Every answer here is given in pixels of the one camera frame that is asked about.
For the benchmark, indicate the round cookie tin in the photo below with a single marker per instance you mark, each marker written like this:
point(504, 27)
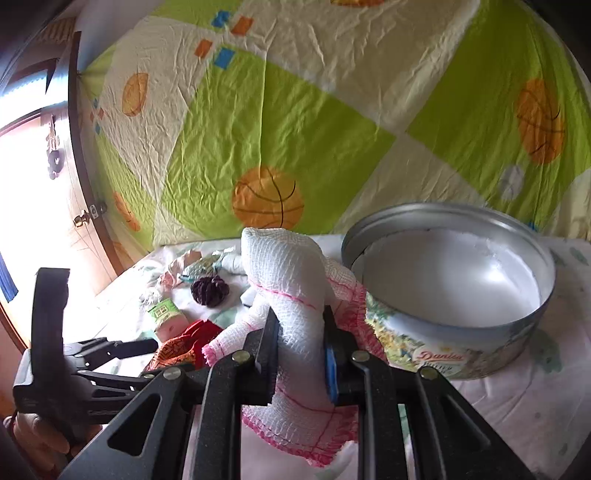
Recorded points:
point(456, 287)

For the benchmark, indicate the red orange patterned cloth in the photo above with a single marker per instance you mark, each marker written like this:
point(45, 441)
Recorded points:
point(185, 348)

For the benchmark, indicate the wooden door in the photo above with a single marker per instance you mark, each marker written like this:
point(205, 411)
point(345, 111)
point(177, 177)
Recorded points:
point(37, 212)

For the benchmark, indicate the purple scrunchie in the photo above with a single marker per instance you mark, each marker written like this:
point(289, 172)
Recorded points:
point(209, 291)

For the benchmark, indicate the white pink-edged mesh cloth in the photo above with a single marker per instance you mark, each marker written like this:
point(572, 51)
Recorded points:
point(295, 281)

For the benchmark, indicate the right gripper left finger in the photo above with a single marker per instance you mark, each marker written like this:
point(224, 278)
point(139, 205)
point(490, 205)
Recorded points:
point(259, 381)

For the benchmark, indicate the white cloud print tablecloth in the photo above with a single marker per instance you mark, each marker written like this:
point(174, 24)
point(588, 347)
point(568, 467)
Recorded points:
point(539, 404)

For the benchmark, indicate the left hand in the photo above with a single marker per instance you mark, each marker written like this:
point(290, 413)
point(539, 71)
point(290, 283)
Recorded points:
point(42, 445)

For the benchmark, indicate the brass door knob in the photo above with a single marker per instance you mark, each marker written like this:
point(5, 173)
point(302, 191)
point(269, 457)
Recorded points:
point(82, 219)

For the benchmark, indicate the green tissue pack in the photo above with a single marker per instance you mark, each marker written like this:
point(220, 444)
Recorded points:
point(169, 322)

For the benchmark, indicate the hanging door ornament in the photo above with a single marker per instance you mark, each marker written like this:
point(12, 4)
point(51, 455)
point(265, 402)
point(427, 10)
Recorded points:
point(54, 153)

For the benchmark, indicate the pink sock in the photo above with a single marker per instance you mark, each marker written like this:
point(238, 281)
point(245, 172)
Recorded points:
point(170, 278)

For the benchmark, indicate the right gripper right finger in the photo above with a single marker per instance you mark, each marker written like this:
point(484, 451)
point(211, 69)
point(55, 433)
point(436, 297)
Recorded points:
point(343, 378)

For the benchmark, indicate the green basketball bed sheet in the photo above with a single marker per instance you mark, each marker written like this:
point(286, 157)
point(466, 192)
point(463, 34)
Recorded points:
point(208, 117)

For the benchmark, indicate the cotton swab packet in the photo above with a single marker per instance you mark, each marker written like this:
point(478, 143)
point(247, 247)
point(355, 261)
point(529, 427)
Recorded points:
point(210, 265)

